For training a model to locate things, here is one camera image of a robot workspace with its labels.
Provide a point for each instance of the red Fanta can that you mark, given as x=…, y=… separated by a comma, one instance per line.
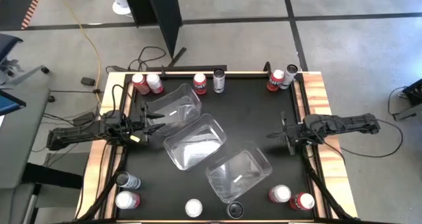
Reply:
x=141, y=85
x=301, y=201
x=200, y=84
x=274, y=81

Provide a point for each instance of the long black power strip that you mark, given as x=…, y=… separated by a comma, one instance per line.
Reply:
x=198, y=68

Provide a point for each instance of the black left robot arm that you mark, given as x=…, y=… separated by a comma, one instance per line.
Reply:
x=76, y=136

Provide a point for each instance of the dark blue office chair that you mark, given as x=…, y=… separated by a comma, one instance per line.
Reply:
x=8, y=44

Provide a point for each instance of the small black power adapter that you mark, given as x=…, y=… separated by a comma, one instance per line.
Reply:
x=88, y=81

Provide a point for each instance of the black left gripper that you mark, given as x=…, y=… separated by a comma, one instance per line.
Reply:
x=136, y=128

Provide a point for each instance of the monitor with blue screen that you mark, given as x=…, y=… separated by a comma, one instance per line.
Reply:
x=8, y=103

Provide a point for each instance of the clear plastic bin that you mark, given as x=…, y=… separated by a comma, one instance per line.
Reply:
x=194, y=145
x=184, y=102
x=237, y=178

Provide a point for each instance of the grey desk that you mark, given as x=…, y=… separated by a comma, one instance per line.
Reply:
x=23, y=141

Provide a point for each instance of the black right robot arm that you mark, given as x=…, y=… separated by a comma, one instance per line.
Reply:
x=343, y=123

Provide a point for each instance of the black aluminium table frame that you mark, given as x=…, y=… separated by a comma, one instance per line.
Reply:
x=300, y=99

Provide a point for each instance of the black mat with orange edge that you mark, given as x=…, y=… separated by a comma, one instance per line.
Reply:
x=14, y=6

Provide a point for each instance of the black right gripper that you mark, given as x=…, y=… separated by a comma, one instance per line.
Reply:
x=292, y=134

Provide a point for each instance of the white red Spindrift can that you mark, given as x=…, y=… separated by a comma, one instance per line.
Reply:
x=155, y=83
x=280, y=193
x=127, y=200
x=193, y=208

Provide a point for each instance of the black desk base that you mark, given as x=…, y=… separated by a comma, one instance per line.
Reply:
x=52, y=176

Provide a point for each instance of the black power brick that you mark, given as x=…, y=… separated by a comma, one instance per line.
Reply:
x=84, y=118

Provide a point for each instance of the white cylindrical stand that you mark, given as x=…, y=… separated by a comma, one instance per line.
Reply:
x=119, y=1

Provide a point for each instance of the black partition panel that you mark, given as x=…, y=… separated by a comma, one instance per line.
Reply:
x=161, y=16

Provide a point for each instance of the grey stand leg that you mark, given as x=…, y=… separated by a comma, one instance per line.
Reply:
x=410, y=112

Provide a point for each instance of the black diagonal frame strut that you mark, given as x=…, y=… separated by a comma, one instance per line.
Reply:
x=105, y=187
x=324, y=187

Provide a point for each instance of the black equipment box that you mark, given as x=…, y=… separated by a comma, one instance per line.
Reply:
x=413, y=94

